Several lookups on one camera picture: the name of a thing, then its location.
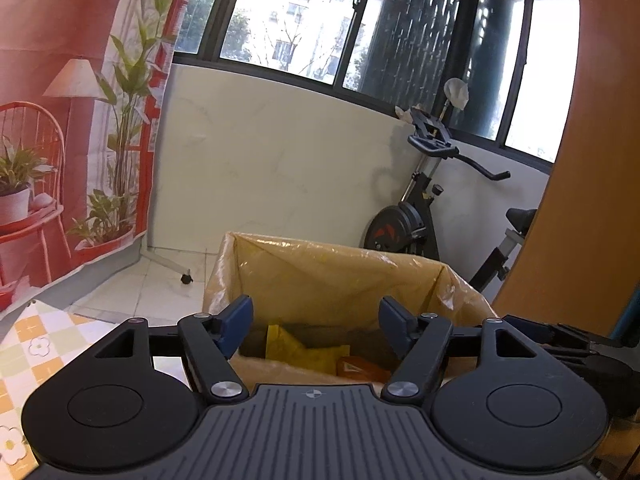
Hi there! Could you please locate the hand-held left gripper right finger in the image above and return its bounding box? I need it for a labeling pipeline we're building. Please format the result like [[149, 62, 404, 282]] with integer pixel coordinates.
[[378, 295, 544, 404]]

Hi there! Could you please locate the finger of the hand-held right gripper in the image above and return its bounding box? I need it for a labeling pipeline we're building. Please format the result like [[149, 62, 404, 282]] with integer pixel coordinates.
[[547, 323, 633, 350], [501, 314, 592, 361]]

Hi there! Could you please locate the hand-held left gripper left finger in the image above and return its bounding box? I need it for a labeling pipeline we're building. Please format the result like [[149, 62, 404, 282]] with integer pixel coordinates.
[[95, 294, 254, 404]]

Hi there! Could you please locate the brown cardboard box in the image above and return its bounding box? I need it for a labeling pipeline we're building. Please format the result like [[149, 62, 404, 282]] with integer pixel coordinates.
[[202, 231, 501, 386]]

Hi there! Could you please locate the clear plastic liner bag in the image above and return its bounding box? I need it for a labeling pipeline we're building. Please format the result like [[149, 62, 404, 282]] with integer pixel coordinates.
[[202, 231, 501, 386]]

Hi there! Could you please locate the teal cloth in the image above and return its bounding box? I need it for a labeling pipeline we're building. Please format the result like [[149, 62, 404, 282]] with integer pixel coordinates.
[[611, 294, 640, 339]]

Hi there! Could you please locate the orange snack packet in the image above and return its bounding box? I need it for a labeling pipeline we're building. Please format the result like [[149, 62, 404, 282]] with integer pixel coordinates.
[[336, 355, 392, 384]]

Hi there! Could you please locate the yellow snack packet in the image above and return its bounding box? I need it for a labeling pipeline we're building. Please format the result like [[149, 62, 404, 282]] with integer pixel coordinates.
[[265, 323, 352, 376]]

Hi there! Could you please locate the black exercise bike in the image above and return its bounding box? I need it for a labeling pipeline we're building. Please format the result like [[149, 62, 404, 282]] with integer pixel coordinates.
[[360, 105, 540, 295]]

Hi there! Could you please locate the orange wooden panel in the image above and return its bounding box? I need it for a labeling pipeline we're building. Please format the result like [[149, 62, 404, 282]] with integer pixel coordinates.
[[492, 0, 640, 337]]

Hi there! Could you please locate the white bag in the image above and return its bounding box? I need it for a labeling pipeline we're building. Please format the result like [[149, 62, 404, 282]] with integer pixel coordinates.
[[444, 77, 471, 111]]

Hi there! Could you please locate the dark framed window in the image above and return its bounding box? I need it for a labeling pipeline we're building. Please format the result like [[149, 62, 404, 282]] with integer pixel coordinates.
[[172, 0, 581, 164]]

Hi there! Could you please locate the red printed wall cloth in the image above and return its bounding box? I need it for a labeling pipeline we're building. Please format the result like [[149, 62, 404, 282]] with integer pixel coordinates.
[[0, 0, 207, 312]]

